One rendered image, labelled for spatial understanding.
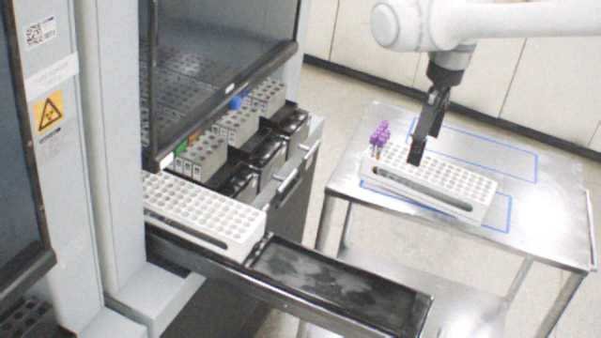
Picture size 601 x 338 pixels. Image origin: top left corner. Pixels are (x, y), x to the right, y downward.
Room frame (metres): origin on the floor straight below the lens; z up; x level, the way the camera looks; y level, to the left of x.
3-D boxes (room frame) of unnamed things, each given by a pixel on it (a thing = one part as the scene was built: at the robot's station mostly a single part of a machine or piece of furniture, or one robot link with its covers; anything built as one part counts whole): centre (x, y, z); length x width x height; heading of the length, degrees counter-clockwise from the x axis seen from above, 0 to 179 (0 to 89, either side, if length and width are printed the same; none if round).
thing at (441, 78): (1.10, -0.25, 1.09); 0.08 x 0.07 x 0.09; 158
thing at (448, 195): (1.08, -0.28, 0.85); 0.30 x 0.10 x 0.06; 68
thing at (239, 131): (1.17, 0.15, 0.85); 0.12 x 0.02 x 0.06; 161
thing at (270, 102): (1.32, 0.10, 0.85); 0.12 x 0.02 x 0.06; 161
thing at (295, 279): (0.81, 0.04, 0.78); 0.73 x 0.14 x 0.09; 72
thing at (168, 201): (0.87, 0.21, 0.83); 0.30 x 0.10 x 0.06; 72
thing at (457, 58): (1.10, -0.25, 1.16); 0.09 x 0.09 x 0.06
